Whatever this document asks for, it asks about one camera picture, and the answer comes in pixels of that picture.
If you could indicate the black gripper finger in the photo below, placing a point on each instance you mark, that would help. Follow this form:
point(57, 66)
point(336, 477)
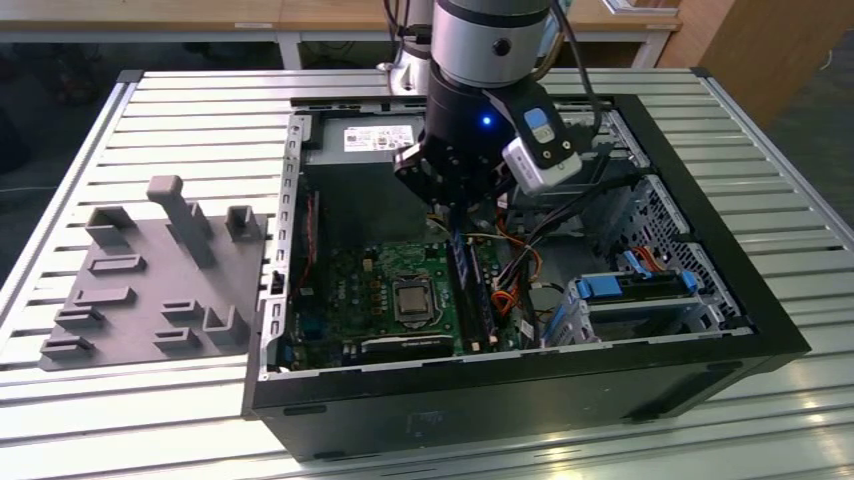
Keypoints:
point(420, 167)
point(494, 187)

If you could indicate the wooden cabinet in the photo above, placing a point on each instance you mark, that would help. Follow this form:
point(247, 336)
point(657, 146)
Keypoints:
point(767, 50)

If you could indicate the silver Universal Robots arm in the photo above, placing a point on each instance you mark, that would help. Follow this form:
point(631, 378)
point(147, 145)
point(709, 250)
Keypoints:
point(487, 40)

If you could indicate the green motherboard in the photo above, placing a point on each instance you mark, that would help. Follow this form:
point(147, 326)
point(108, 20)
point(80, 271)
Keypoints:
point(400, 255)

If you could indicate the black graphics card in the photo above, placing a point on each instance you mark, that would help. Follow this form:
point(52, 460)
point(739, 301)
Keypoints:
point(407, 345)

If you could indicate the silver CPU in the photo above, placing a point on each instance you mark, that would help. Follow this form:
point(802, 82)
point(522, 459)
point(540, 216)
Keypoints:
point(412, 302)

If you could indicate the silver disk bay cage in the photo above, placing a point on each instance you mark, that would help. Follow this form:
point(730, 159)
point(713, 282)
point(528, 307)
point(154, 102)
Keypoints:
point(641, 306)

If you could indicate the hard disk in blue carrier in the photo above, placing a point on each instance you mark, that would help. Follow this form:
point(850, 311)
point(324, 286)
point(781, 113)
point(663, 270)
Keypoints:
point(601, 289)

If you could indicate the grey power supply unit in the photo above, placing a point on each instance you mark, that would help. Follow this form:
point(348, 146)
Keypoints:
point(360, 200)

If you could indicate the black open PC case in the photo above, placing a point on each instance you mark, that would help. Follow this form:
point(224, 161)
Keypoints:
point(467, 410)

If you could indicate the silver drive cage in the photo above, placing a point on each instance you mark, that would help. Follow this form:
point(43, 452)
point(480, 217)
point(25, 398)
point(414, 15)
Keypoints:
point(621, 135)

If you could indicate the grey parts rack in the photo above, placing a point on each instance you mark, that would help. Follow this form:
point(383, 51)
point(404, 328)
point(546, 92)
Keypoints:
point(154, 280)

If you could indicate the round grey speaker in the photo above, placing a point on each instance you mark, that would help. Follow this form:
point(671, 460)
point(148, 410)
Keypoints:
point(550, 300)

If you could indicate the wooden desk white frame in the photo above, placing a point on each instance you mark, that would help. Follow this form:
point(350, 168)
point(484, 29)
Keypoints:
point(133, 12)

